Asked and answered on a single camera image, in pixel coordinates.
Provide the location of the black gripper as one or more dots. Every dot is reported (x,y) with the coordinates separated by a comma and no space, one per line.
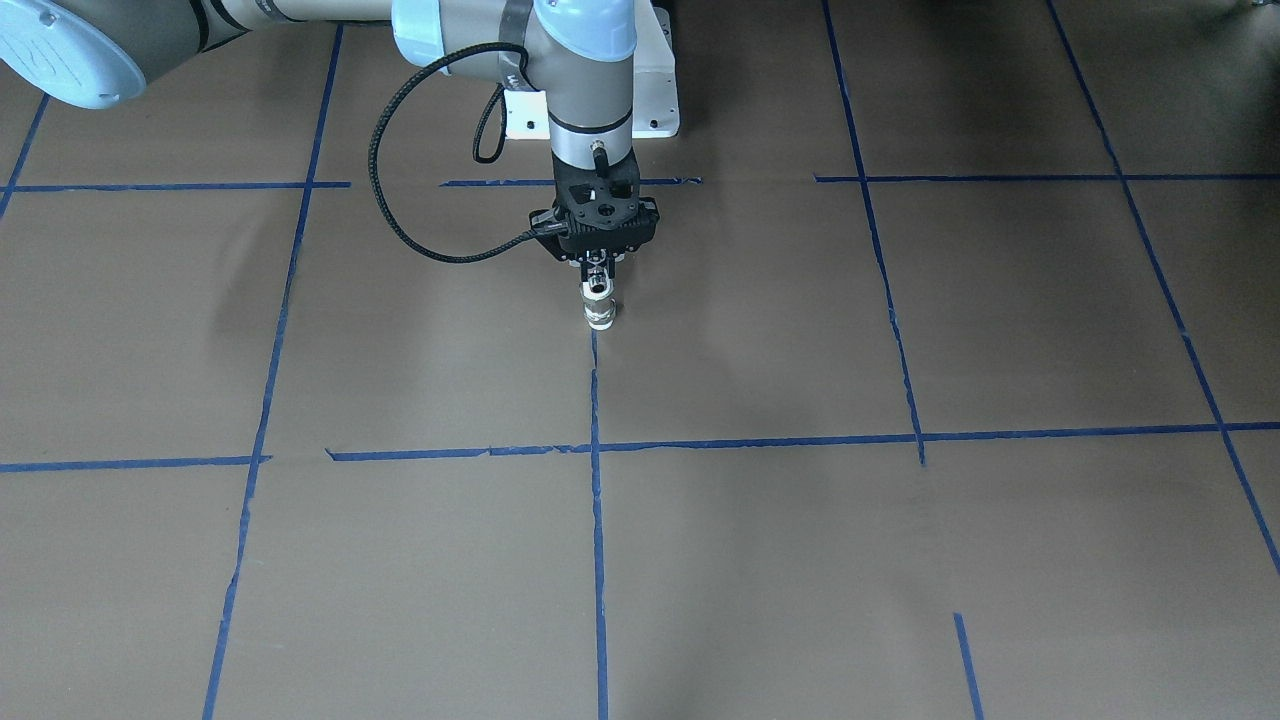
(598,271)

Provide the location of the white PPR valve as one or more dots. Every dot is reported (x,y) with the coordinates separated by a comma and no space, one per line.
(598,304)

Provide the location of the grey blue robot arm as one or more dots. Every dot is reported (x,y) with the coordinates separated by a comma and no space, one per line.
(581,56)

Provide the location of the white pillar mount base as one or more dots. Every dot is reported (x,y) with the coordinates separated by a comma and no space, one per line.
(656,109)

